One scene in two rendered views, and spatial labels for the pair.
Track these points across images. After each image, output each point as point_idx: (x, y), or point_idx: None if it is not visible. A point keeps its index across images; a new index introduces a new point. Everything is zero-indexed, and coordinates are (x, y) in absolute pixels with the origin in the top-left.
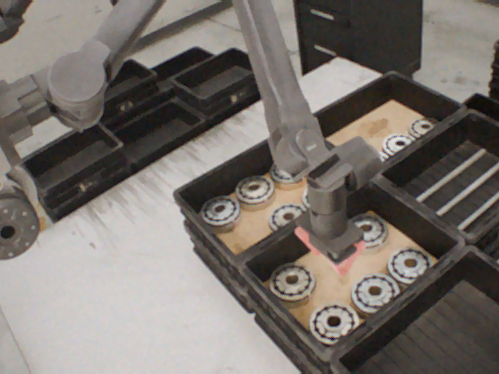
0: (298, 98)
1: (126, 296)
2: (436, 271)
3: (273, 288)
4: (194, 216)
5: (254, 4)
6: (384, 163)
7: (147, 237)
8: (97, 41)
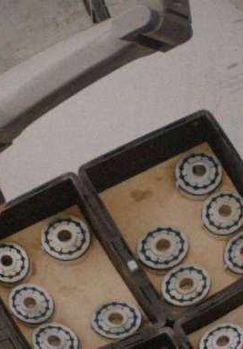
0: None
1: (154, 99)
2: (11, 336)
3: (59, 218)
4: (159, 130)
5: (78, 56)
6: (182, 339)
7: (237, 118)
8: None
